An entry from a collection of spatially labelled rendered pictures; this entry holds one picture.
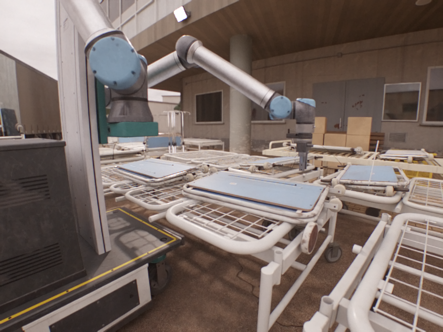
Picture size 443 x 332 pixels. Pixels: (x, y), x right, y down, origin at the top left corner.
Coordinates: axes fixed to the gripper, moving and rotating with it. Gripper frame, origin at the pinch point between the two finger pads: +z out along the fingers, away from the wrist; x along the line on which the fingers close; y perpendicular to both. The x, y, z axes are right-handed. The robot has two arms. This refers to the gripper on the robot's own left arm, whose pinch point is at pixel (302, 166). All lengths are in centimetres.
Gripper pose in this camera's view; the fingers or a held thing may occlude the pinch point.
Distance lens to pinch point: 116.1
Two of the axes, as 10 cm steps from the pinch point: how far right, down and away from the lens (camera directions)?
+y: 8.2, 1.1, -5.6
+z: 0.2, 9.7, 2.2
